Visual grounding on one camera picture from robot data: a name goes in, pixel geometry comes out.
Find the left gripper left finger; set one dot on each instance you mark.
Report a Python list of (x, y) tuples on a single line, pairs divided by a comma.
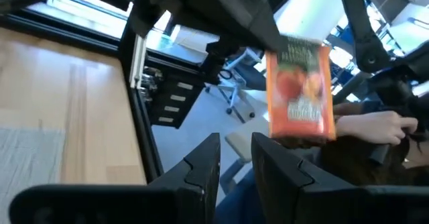
[(187, 190)]

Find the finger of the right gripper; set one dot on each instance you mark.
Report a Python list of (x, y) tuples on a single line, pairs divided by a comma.
[(187, 2), (248, 2)]

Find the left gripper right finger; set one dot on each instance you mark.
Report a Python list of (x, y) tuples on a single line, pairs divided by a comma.
[(285, 183)]

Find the orange peach tea packet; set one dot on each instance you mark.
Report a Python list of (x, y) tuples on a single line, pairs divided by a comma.
[(301, 93)]

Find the beige padded stool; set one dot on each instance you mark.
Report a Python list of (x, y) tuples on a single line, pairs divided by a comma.
[(239, 143)]

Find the black beam with silver brackets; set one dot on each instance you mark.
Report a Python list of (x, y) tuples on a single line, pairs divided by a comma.
[(140, 133)]

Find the black drawer cabinet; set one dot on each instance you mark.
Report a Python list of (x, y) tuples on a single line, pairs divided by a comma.
[(174, 100)]

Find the person's hand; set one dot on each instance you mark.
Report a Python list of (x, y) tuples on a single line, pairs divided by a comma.
[(375, 126)]

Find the grey woven placemat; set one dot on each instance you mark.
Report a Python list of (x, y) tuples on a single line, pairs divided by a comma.
[(27, 163)]

